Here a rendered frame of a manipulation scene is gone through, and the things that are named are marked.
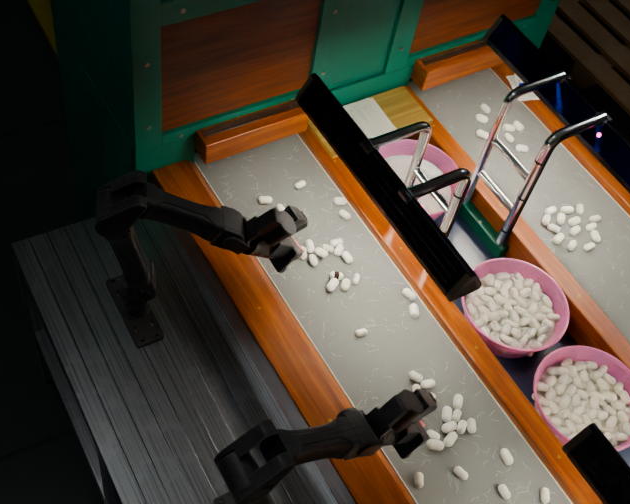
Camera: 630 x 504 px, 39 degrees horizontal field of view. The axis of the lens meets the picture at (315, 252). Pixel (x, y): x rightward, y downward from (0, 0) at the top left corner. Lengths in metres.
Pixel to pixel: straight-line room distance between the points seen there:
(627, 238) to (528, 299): 0.36
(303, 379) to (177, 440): 0.30
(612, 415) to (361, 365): 0.59
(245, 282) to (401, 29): 0.81
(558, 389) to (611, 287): 0.36
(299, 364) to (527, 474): 0.54
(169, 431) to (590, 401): 0.96
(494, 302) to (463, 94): 0.71
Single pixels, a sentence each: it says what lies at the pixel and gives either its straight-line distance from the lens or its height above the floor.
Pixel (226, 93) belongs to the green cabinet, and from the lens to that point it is 2.22.
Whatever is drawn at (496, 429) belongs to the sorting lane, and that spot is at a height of 0.74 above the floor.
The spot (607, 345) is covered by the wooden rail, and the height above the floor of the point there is 0.76.
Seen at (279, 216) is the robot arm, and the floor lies 1.02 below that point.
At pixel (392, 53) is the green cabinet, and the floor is 0.91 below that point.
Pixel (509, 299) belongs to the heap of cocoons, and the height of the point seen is 0.73.
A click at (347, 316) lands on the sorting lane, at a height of 0.74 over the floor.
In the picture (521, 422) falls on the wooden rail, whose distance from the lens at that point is 2.03.
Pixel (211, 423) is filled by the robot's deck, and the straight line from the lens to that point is 1.99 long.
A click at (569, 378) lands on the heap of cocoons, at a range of 2.16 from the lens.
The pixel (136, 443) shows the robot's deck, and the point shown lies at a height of 0.67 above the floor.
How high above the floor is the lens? 2.47
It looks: 53 degrees down
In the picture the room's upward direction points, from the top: 13 degrees clockwise
